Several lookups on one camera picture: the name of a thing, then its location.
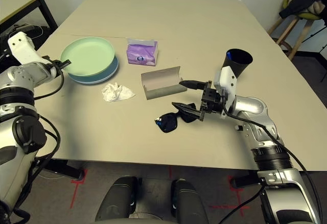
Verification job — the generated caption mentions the light green plate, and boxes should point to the light green plate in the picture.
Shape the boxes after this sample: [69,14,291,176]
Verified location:
[60,37,115,77]

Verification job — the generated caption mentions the wooden stool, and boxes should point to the wooden stool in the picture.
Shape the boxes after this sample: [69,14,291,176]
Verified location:
[267,14,323,61]

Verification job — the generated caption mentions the white power adapter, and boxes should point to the white power adapter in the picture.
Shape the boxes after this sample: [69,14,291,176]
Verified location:
[15,23,34,31]

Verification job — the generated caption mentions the grey robot leg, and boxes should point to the grey robot leg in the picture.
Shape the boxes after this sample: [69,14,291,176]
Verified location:
[96,176,140,224]
[171,179,210,224]

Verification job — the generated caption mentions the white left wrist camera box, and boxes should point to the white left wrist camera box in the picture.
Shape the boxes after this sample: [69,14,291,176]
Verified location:
[7,31,39,64]

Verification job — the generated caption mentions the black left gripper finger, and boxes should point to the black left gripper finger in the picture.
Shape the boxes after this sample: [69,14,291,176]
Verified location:
[52,59,72,69]

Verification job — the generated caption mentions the black cup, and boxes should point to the black cup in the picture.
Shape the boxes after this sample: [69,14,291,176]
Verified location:
[221,48,253,80]

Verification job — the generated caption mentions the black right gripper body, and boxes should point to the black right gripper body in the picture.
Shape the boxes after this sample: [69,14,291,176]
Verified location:
[200,80,223,121]

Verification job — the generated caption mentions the beige side table black frame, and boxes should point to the beige side table black frame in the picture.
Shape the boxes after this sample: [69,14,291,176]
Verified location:
[0,0,58,35]

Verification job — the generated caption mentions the grey right robot leg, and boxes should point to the grey right robot leg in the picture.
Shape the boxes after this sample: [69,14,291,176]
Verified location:
[171,179,210,224]

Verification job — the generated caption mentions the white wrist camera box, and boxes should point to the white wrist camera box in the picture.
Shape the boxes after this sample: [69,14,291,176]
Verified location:
[7,31,39,64]
[214,66,238,119]

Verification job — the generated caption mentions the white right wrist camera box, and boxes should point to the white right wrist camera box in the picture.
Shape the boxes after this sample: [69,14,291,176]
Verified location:
[214,66,238,119]

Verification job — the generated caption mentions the purple tissue pack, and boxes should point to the purple tissue pack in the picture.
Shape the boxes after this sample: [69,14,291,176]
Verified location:
[126,37,159,66]

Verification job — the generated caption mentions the grey left robot leg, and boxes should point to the grey left robot leg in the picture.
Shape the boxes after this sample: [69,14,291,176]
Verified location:
[96,176,140,224]

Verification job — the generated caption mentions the black sunglasses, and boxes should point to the black sunglasses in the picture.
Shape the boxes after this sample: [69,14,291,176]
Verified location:
[154,103,197,134]

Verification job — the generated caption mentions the black tripod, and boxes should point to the black tripod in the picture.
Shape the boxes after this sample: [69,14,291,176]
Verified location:
[304,17,327,82]

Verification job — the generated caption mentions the yellow-green seat cushion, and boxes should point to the yellow-green seat cushion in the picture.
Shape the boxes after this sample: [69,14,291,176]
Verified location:
[284,0,322,21]

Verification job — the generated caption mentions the white tissue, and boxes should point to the white tissue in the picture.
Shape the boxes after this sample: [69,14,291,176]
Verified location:
[101,82,136,103]

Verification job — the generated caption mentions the white adapter cable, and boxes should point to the white adapter cable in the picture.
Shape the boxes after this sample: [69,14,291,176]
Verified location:
[25,26,44,41]

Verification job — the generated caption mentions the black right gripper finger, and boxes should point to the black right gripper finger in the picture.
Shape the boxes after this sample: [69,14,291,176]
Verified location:
[178,80,206,90]
[171,102,205,120]

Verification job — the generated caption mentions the grey robot torso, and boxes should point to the grey robot torso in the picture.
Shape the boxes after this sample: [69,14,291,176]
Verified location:
[129,210,177,224]

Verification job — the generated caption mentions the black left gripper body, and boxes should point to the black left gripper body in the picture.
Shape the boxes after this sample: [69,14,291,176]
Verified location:
[41,55,64,76]

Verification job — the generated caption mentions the grey glasses case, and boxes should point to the grey glasses case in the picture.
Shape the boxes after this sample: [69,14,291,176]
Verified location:
[141,66,188,101]

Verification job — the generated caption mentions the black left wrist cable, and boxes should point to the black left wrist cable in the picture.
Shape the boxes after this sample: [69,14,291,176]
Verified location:
[0,47,64,224]

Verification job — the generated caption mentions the light blue plate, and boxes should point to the light blue plate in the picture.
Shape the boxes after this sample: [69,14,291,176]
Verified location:
[66,55,120,85]

